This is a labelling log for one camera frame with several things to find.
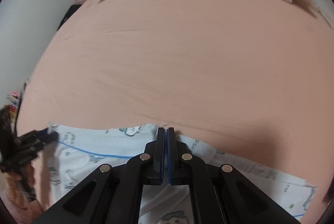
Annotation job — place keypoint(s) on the person's left hand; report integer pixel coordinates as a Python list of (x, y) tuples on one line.
[(14, 187)]

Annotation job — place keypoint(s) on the light blue printed pajama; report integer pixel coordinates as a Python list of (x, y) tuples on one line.
[(104, 143)]

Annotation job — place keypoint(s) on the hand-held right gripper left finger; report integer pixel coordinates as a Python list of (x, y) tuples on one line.
[(159, 158)]

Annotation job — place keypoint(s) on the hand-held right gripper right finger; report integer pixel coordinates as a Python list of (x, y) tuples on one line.
[(171, 158)]

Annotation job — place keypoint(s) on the pink bed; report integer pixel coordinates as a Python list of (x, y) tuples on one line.
[(182, 62)]

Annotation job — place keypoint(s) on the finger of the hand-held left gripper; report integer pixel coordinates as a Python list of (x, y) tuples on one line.
[(36, 139)]

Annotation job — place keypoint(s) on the person's left forearm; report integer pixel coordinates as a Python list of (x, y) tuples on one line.
[(18, 212)]

